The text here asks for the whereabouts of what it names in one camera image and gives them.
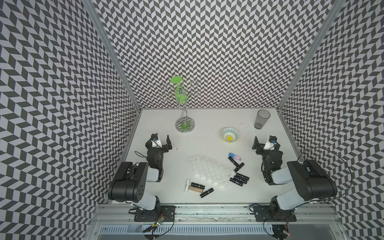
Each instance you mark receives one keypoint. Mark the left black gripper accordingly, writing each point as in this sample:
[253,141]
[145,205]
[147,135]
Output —
[165,148]

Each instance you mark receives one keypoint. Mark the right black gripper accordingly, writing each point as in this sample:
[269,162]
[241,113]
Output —
[260,147]

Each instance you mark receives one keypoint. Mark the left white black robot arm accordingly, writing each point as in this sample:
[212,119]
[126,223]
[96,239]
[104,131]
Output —
[129,183]

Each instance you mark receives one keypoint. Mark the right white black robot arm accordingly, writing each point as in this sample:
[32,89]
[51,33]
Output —
[311,182]

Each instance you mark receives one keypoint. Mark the black lipstick by organizer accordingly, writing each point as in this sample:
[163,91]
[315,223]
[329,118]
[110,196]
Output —
[238,167]

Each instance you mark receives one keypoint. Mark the clear acrylic lipstick organizer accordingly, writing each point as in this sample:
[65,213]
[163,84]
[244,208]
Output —
[211,170]

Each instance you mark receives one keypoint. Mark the grey ribbed drinking glass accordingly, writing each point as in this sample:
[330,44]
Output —
[261,118]

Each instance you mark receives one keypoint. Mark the yellow blue patterned bowl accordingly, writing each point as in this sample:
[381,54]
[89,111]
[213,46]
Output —
[230,135]

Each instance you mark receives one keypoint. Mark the chrome stand with green discs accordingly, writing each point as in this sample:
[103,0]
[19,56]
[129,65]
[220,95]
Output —
[184,123]

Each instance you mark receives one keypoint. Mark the white lip balm tube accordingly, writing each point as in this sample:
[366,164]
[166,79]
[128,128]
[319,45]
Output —
[187,185]

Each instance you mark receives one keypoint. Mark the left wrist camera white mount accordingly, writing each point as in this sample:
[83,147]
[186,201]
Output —
[156,143]

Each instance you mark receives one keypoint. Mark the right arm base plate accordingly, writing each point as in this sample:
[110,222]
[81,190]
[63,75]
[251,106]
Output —
[264,213]

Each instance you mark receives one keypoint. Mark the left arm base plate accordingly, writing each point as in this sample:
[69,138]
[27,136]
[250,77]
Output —
[152,216]

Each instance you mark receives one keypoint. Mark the aluminium front rail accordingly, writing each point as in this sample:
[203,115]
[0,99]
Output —
[313,214]

